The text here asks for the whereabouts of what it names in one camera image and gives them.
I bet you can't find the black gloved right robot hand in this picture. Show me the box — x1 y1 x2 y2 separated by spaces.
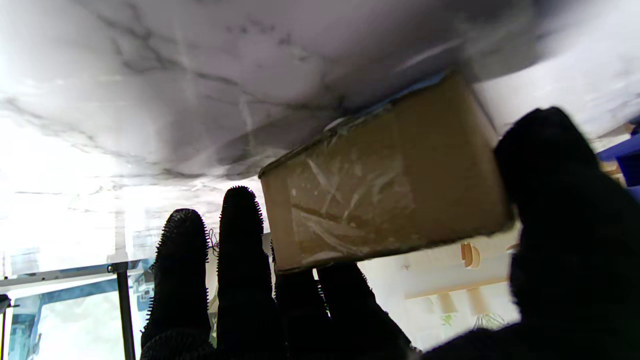
139 106 640 360

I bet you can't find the cardboard package with clear tape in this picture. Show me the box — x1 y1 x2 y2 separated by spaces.
258 69 516 275

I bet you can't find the blue plastic turnover box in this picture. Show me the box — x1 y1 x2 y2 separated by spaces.
597 117 640 202

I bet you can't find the printed room scene backdrop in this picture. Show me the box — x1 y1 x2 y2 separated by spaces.
270 119 640 352

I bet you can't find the black metal stand pole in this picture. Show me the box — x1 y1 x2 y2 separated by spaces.
106 262 137 360

